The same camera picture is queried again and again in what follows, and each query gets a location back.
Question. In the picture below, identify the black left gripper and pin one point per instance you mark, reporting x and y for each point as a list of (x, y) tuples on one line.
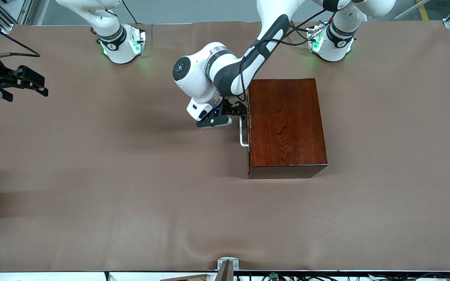
[(229, 107)]

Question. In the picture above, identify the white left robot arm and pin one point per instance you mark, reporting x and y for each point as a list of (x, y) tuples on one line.
[(193, 78)]

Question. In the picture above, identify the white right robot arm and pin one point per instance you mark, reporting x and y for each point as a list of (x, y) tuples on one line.
[(111, 39)]

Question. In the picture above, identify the dark wooden drawer cabinet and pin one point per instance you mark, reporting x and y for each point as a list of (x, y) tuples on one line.
[(287, 125)]

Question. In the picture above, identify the brown table mat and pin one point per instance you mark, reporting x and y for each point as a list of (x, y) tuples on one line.
[(92, 175)]

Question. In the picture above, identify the green plug connector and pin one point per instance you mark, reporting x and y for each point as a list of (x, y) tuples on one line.
[(274, 276)]

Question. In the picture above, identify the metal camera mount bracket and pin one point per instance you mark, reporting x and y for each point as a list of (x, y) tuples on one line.
[(228, 269)]

